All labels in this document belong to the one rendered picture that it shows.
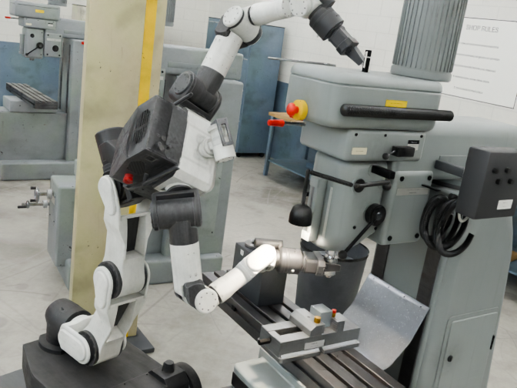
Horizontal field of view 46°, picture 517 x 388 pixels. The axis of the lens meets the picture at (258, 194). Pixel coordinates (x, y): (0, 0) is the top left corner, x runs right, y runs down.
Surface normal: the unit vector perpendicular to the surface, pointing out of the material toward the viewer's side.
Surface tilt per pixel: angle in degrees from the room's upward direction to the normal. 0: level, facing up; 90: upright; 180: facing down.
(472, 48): 90
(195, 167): 58
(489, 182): 90
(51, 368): 0
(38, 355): 0
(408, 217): 90
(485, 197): 90
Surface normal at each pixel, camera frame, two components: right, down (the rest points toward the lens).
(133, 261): 0.73, 0.36
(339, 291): 0.22, 0.35
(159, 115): 0.70, -0.27
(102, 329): -0.65, 0.11
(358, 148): 0.53, 0.29
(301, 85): -0.84, 0.04
